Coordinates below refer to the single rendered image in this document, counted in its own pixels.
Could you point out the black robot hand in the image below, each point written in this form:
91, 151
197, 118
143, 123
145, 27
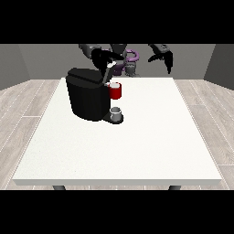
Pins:
100, 58
167, 58

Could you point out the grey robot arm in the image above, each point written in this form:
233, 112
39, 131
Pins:
86, 48
159, 47

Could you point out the pale grey machine lid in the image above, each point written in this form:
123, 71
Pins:
107, 74

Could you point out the red pod holder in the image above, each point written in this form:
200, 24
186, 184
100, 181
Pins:
115, 93

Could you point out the black coffee machine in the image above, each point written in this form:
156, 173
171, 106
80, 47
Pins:
87, 97

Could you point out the grey robot trunk purple rings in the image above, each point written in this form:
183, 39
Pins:
131, 65

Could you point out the small grey cup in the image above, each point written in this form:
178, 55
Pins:
115, 114

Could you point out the dark table leg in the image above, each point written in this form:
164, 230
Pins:
59, 187
175, 187

